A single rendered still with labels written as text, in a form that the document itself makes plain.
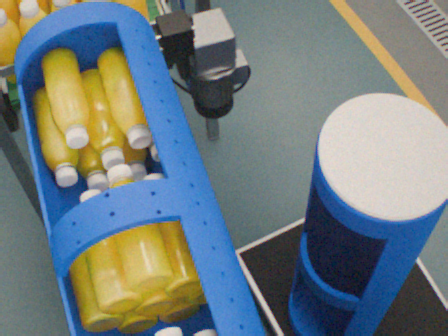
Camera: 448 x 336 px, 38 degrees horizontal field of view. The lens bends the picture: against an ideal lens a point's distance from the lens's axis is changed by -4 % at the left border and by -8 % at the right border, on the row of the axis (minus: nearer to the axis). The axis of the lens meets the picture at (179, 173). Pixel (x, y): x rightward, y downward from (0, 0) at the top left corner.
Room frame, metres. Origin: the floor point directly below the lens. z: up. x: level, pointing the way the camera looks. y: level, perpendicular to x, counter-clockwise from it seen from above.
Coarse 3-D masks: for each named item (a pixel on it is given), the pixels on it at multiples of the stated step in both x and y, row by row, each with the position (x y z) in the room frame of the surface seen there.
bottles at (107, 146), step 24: (96, 72) 0.85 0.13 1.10; (96, 96) 0.79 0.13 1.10; (48, 120) 0.76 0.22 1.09; (96, 120) 0.74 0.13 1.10; (48, 144) 0.71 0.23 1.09; (96, 144) 0.70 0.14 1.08; (120, 144) 0.69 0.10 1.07; (72, 168) 0.66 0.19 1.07; (96, 168) 0.68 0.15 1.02; (144, 168) 0.68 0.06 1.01; (72, 264) 0.47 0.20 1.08; (96, 312) 0.38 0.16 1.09; (144, 312) 0.38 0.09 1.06; (168, 312) 0.38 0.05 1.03; (192, 312) 0.39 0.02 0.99
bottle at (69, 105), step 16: (64, 48) 0.89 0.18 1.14; (48, 64) 0.85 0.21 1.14; (64, 64) 0.84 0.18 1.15; (48, 80) 0.82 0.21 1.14; (64, 80) 0.80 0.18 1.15; (80, 80) 0.81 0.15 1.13; (48, 96) 0.79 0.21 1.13; (64, 96) 0.77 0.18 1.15; (80, 96) 0.77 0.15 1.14; (64, 112) 0.73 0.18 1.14; (80, 112) 0.73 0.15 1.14; (64, 128) 0.71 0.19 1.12
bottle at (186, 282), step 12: (168, 228) 0.48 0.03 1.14; (180, 228) 0.48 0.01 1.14; (168, 240) 0.46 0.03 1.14; (180, 240) 0.46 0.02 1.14; (168, 252) 0.44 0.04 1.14; (180, 252) 0.43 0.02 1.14; (180, 264) 0.41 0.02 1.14; (192, 264) 0.41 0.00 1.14; (180, 276) 0.40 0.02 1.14; (192, 276) 0.39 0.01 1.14; (168, 288) 0.39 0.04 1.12; (180, 288) 0.39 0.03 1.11; (192, 288) 0.39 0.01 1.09
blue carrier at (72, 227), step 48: (48, 48) 0.89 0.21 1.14; (96, 48) 0.91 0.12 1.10; (144, 48) 0.81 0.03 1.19; (144, 96) 0.68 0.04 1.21; (192, 144) 0.62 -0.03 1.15; (48, 192) 0.63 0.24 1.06; (144, 192) 0.50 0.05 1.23; (192, 192) 0.51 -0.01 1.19; (48, 240) 0.50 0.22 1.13; (96, 240) 0.44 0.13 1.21; (192, 240) 0.42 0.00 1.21; (240, 288) 0.35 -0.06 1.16
